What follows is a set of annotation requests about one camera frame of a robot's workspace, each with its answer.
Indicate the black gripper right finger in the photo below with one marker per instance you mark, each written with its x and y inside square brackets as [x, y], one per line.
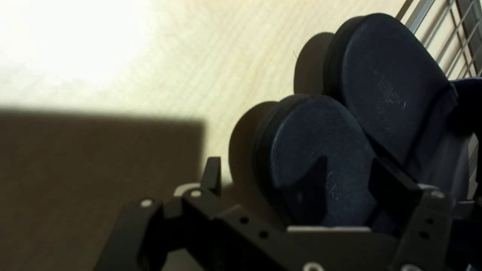
[393, 189]

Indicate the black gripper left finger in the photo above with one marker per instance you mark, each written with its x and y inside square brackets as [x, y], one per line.
[211, 179]

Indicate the black striped slide sandal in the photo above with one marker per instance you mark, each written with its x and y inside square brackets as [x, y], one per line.
[303, 161]

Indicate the black left slide sandal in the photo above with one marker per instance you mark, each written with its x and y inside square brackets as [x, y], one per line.
[410, 110]

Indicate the grey metal shoe rack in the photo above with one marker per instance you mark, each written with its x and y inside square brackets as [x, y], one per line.
[451, 30]

